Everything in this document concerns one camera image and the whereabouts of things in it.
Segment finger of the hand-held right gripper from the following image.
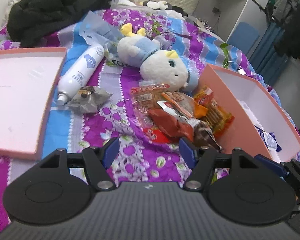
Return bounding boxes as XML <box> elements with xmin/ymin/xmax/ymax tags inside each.
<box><xmin>254</xmin><ymin>154</ymin><xmax>300</xmax><ymax>193</ymax></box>

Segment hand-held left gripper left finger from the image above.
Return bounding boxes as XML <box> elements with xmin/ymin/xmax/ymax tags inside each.
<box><xmin>22</xmin><ymin>137</ymin><xmax>120</xmax><ymax>192</ymax></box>

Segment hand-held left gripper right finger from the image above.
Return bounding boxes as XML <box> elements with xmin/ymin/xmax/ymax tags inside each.
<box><xmin>179</xmin><ymin>138</ymin><xmax>273</xmax><ymax>191</ymax></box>

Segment blue and white snack packet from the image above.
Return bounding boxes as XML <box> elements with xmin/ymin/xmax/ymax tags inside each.
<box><xmin>254</xmin><ymin>126</ymin><xmax>282</xmax><ymax>153</ymax></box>

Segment pile of snack packets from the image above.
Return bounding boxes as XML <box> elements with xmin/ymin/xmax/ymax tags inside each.
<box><xmin>129</xmin><ymin>82</ymin><xmax>235</xmax><ymax>153</ymax></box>

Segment grey snack packet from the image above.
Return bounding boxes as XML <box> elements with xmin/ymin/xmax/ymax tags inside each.
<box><xmin>67</xmin><ymin>85</ymin><xmax>113</xmax><ymax>114</ymax></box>

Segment pink cardboard box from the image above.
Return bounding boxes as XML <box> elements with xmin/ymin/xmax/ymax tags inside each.
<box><xmin>194</xmin><ymin>64</ymin><xmax>300</xmax><ymax>164</ymax></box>

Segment purple floral bedspread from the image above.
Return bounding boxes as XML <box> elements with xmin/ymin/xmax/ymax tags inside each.
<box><xmin>0</xmin><ymin>8</ymin><xmax>300</xmax><ymax>230</ymax></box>

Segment white spray bottle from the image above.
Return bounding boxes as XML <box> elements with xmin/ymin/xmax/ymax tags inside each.
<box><xmin>56</xmin><ymin>44</ymin><xmax>105</xmax><ymax>106</ymax></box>

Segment white and blue plush toy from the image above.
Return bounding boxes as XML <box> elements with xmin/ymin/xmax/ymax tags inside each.
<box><xmin>117</xmin><ymin>22</ymin><xmax>199</xmax><ymax>92</ymax></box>

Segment blue curtain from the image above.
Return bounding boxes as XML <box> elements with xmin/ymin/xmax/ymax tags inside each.
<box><xmin>249</xmin><ymin>20</ymin><xmax>289</xmax><ymax>87</ymax></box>

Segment pink box lid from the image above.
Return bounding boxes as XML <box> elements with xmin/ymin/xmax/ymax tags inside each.
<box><xmin>0</xmin><ymin>47</ymin><xmax>67</xmax><ymax>160</ymax></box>

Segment clear blue printed plastic bag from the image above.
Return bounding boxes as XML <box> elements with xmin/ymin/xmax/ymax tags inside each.
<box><xmin>79</xmin><ymin>10</ymin><xmax>130</xmax><ymax>67</ymax></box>

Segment blue chair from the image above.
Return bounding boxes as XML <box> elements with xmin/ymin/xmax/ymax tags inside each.
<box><xmin>226</xmin><ymin>21</ymin><xmax>260</xmax><ymax>55</ymax></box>

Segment black hanging coat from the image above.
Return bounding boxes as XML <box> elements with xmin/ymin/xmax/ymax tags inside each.
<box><xmin>274</xmin><ymin>0</ymin><xmax>300</xmax><ymax>60</ymax></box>

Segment dark clothes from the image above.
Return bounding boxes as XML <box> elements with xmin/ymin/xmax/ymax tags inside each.
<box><xmin>165</xmin><ymin>4</ymin><xmax>190</xmax><ymax>19</ymax></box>

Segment black and white penguin plush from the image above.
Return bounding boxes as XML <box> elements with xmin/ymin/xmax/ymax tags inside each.
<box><xmin>146</xmin><ymin>0</ymin><xmax>169</xmax><ymax>10</ymax></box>

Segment white cabinet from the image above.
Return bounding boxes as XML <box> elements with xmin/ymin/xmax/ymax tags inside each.
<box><xmin>192</xmin><ymin>0</ymin><xmax>280</xmax><ymax>53</ymax></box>

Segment black jacket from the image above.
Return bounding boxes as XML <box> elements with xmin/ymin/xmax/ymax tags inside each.
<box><xmin>6</xmin><ymin>0</ymin><xmax>128</xmax><ymax>48</ymax></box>

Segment grey hanging hoodie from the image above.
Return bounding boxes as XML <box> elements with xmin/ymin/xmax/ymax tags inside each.
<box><xmin>274</xmin><ymin>0</ymin><xmax>300</xmax><ymax>22</ymax></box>

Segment white charger cable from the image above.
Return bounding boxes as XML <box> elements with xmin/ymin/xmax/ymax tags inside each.
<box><xmin>225</xmin><ymin>60</ymin><xmax>247</xmax><ymax>75</ymax></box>

